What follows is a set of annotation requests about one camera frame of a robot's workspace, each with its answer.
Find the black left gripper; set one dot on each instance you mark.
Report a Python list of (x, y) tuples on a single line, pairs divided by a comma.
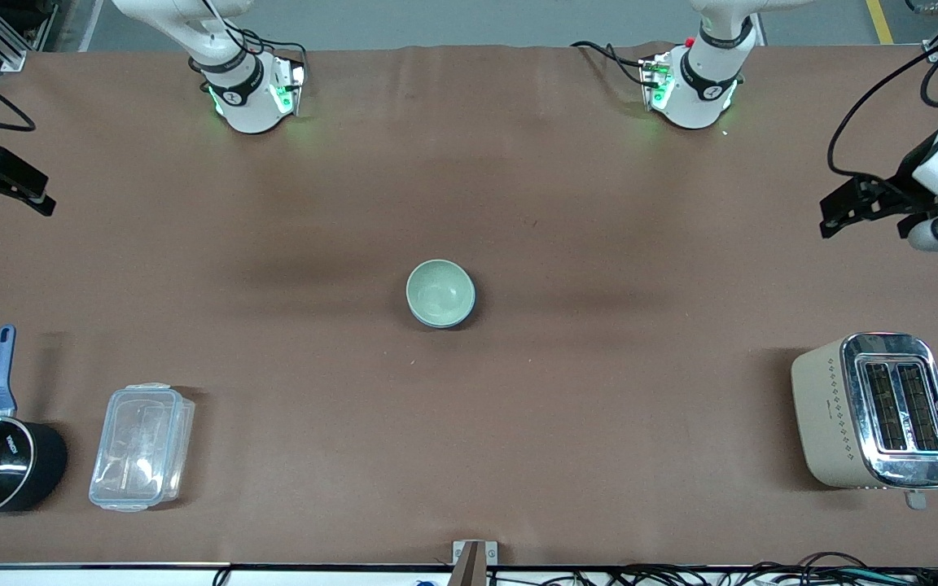
[(902, 191)]

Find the blue bowl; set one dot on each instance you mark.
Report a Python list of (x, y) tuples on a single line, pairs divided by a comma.
[(466, 316)]

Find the green bowl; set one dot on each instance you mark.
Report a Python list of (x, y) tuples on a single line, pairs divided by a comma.
[(439, 290)]

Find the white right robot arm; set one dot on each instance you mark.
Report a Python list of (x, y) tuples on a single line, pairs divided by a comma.
[(251, 102)]

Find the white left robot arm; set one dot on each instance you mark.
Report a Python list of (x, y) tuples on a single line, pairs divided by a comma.
[(697, 94)]

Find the beige chrome toaster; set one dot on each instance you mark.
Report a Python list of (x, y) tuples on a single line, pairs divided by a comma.
[(876, 411)]

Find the clear plastic lidded container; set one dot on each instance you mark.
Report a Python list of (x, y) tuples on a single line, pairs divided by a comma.
[(142, 448)]

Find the brown table cloth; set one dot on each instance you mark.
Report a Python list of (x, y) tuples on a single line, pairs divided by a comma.
[(469, 423)]

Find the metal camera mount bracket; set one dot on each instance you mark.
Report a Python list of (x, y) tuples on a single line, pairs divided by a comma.
[(474, 557)]

